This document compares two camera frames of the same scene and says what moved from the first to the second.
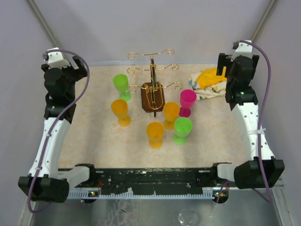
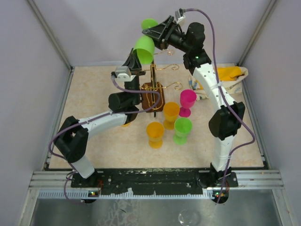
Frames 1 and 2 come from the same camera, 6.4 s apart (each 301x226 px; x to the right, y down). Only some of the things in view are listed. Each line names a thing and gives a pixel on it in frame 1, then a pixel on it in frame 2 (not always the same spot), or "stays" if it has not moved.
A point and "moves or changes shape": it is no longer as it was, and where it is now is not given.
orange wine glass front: x=155 y=131 stays
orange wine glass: x=171 y=109 stays
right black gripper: x=224 y=60 -> x=161 y=34
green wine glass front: x=183 y=126 stays
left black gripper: x=79 y=73 -> x=134 y=63
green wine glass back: x=121 y=83 moves or changes shape
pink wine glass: x=187 y=98 stays
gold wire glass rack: x=152 y=94 stays
